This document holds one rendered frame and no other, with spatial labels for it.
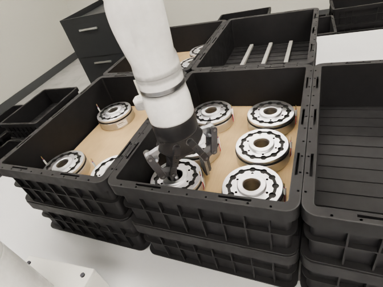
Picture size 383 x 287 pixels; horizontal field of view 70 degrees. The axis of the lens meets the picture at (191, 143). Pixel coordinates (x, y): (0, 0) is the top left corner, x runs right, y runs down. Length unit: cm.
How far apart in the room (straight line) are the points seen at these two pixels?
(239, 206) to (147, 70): 22
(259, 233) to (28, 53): 411
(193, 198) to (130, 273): 29
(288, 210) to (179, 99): 21
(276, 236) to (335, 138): 27
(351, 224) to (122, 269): 46
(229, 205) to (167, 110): 16
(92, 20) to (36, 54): 229
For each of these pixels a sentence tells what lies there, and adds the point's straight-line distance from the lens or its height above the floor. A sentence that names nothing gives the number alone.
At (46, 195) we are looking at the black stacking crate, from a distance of 68.
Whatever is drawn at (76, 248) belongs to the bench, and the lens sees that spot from 75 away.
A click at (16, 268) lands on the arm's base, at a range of 51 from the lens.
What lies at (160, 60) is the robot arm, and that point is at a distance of 38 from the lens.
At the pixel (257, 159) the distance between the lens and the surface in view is 52.
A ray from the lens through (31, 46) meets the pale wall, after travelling 440.
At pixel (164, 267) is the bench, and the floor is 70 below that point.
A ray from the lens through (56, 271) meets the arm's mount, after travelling 61.
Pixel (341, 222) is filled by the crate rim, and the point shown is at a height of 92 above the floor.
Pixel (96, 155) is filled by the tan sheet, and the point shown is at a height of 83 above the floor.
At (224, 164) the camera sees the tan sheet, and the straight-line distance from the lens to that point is 57.
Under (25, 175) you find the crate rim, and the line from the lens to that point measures 63.
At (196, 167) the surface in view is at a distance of 54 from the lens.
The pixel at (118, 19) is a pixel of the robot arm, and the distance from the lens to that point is 35.
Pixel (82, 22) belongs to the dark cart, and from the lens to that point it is 227.
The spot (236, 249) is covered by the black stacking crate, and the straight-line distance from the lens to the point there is 47.
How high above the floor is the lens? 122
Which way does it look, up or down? 37 degrees down
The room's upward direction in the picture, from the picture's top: 17 degrees counter-clockwise
